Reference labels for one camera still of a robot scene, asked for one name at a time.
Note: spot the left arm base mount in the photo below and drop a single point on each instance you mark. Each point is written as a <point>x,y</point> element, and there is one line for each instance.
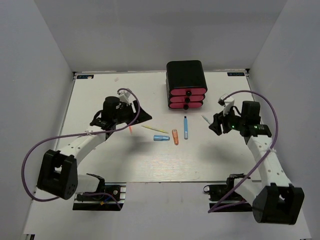
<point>112,200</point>

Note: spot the right corner label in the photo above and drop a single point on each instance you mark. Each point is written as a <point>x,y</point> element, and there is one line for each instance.
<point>236,74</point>

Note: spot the blue pen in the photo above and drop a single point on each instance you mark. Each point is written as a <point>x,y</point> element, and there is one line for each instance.
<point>206,119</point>

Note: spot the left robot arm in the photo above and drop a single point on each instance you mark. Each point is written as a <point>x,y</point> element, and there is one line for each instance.
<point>59,169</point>

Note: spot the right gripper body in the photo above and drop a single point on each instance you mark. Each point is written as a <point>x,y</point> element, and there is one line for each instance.
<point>230,122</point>

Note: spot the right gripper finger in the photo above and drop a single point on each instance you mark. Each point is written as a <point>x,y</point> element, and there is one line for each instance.
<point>216,128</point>
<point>217,120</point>

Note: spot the yellow highlighter pen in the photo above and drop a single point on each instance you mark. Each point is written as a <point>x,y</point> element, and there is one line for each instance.
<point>155,129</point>

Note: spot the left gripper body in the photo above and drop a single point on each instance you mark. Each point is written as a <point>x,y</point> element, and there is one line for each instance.
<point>126,114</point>

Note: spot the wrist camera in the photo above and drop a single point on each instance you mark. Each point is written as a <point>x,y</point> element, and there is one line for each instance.
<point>227,102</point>
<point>124,96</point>

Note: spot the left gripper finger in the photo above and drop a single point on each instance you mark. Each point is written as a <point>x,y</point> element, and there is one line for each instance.
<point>143,116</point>
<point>110,128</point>

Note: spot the blue correction tape case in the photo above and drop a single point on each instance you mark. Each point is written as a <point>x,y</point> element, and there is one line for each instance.
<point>161,138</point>

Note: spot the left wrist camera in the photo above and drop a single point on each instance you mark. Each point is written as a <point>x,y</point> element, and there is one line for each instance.
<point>124,96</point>

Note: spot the pink middle drawer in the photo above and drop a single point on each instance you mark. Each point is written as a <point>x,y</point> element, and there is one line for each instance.
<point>186,99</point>

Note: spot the orange correction tape case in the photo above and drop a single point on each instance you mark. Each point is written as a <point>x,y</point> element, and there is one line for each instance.
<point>175,136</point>

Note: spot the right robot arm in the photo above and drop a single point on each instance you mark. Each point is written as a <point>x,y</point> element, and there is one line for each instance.
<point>275,200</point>

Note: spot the pink bottom drawer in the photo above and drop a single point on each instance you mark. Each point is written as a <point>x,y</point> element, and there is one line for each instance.
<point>185,106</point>

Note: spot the corner label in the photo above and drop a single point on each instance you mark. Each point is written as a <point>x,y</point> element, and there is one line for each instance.
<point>236,74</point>
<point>85,76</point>

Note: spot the blue utility knife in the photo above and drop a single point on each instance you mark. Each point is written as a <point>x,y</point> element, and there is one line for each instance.
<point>185,128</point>

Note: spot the left corner label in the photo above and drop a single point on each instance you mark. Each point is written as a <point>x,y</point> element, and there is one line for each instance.
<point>85,76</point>

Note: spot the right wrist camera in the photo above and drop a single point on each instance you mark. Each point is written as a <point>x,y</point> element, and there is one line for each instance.
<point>227,102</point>

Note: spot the black drawer cabinet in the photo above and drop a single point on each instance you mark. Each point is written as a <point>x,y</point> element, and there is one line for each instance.
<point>184,74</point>

